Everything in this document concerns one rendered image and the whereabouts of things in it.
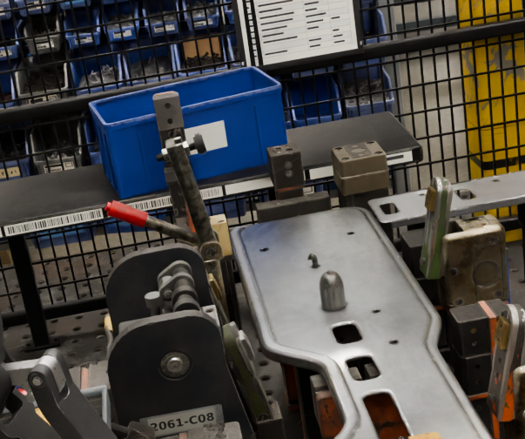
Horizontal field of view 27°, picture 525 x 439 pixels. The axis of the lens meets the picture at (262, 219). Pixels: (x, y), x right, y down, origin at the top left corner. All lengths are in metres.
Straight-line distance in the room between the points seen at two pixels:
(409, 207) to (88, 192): 0.55
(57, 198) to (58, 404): 1.28
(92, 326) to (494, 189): 0.86
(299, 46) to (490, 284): 0.67
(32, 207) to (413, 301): 0.73
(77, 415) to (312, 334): 0.76
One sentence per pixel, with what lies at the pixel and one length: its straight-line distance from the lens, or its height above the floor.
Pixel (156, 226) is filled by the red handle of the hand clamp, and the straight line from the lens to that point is 1.46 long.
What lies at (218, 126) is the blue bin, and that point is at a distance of 1.81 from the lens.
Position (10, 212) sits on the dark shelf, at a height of 1.03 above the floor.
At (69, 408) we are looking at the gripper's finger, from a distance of 0.61.
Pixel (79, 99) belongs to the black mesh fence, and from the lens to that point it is 1.98.
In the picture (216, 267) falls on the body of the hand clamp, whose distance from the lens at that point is 1.47.
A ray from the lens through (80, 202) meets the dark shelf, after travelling 1.83.
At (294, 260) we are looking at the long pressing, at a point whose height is 1.00.
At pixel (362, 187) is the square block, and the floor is 1.01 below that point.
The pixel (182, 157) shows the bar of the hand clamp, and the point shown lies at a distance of 1.42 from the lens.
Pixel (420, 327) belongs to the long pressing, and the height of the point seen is 1.00.
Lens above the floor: 1.64
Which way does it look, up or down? 22 degrees down
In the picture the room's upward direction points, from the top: 9 degrees counter-clockwise
